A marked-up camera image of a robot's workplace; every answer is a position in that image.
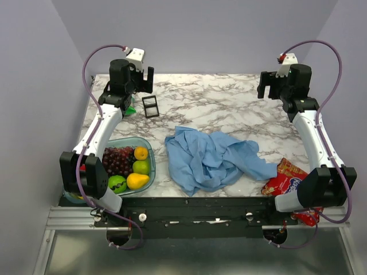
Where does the blue short-sleeved shirt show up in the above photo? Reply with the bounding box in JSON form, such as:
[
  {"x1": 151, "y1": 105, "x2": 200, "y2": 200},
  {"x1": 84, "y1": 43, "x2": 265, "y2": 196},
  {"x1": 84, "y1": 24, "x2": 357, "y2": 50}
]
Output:
[{"x1": 165, "y1": 127, "x2": 277, "y2": 197}]

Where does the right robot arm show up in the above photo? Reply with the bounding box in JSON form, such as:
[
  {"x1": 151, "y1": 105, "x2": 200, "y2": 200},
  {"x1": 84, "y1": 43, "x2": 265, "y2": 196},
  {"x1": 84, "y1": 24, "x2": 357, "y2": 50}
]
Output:
[{"x1": 257, "y1": 64, "x2": 357, "y2": 225}]

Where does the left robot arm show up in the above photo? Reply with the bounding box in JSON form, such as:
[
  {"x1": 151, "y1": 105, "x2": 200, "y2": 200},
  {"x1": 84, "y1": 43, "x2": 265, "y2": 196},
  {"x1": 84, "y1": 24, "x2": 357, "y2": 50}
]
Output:
[{"x1": 60, "y1": 59, "x2": 154, "y2": 226}]

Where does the green chips bag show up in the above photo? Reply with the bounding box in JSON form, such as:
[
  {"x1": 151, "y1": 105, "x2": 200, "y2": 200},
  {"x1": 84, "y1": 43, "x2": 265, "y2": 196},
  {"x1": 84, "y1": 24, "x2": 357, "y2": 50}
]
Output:
[{"x1": 125, "y1": 106, "x2": 136, "y2": 116}]

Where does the teal plastic fruit bowl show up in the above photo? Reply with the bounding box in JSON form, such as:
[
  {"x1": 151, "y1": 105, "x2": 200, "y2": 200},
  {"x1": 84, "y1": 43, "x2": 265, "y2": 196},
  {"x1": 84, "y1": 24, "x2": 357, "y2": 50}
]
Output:
[{"x1": 60, "y1": 137, "x2": 155, "y2": 205}]

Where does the small orange fruit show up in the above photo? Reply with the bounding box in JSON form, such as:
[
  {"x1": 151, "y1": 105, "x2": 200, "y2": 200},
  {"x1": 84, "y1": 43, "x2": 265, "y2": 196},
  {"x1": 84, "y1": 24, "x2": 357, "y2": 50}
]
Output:
[{"x1": 134, "y1": 146, "x2": 149, "y2": 160}]

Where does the dark purple grape bunch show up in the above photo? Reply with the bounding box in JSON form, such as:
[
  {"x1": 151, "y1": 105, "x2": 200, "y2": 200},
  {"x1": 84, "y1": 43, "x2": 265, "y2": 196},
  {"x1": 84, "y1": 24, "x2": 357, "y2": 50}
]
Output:
[{"x1": 102, "y1": 146, "x2": 136, "y2": 178}]

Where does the green apple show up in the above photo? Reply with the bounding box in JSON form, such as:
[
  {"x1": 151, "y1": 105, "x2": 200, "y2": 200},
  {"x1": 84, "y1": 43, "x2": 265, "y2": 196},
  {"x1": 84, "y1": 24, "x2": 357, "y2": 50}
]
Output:
[{"x1": 132, "y1": 159, "x2": 150, "y2": 175}]

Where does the red cookie bag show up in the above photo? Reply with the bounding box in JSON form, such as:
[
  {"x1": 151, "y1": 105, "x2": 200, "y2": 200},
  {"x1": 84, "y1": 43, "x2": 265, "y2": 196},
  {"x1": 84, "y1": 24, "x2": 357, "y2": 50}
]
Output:
[{"x1": 261, "y1": 158, "x2": 319, "y2": 227}]

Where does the yellow pear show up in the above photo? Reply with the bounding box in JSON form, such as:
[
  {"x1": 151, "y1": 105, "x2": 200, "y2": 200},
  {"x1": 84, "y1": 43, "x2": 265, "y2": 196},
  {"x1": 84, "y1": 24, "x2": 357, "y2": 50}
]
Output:
[{"x1": 126, "y1": 173, "x2": 150, "y2": 190}]

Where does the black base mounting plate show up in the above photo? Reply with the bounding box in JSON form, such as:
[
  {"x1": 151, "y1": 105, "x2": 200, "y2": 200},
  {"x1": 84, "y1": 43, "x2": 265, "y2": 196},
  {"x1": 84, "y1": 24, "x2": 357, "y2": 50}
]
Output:
[{"x1": 90, "y1": 197, "x2": 297, "y2": 243}]

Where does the black rectangular frame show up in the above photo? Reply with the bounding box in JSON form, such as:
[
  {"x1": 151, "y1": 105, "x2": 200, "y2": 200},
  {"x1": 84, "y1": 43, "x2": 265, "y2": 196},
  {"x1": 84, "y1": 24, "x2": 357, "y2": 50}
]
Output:
[{"x1": 142, "y1": 95, "x2": 159, "y2": 119}]

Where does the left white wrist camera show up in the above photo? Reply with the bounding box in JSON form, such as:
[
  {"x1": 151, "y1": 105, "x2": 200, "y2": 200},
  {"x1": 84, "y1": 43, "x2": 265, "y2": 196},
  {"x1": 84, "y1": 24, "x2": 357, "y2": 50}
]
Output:
[{"x1": 126, "y1": 48, "x2": 145, "y2": 72}]

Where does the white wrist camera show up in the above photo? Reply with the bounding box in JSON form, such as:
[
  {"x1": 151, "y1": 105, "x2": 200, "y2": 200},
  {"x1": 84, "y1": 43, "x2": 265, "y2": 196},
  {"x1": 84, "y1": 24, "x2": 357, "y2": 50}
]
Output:
[
  {"x1": 126, "y1": 48, "x2": 145, "y2": 72},
  {"x1": 276, "y1": 53, "x2": 298, "y2": 78}
]

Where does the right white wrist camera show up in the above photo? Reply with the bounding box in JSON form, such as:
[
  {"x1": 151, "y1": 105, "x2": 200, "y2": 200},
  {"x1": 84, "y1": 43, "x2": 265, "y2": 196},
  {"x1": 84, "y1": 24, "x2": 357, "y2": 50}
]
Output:
[{"x1": 276, "y1": 53, "x2": 298, "y2": 78}]

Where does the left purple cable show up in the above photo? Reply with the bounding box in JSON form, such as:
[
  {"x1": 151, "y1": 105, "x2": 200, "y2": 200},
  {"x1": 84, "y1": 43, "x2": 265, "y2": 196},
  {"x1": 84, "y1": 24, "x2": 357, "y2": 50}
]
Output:
[{"x1": 75, "y1": 44, "x2": 144, "y2": 250}]

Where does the purple cable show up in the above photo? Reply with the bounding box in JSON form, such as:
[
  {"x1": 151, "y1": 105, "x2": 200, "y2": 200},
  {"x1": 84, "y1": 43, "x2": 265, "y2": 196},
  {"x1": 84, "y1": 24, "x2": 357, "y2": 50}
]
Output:
[
  {"x1": 268, "y1": 39, "x2": 354, "y2": 249},
  {"x1": 75, "y1": 44, "x2": 144, "y2": 250}
]

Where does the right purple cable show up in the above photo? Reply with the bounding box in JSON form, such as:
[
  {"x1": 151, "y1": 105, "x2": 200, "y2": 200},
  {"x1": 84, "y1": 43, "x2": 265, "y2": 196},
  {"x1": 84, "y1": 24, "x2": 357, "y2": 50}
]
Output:
[{"x1": 268, "y1": 39, "x2": 354, "y2": 249}]

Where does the aluminium rail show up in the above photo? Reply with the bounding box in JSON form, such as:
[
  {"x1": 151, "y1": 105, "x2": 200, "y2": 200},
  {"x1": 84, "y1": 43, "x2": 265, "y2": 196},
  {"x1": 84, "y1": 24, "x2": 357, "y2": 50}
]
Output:
[{"x1": 46, "y1": 207, "x2": 350, "y2": 230}]

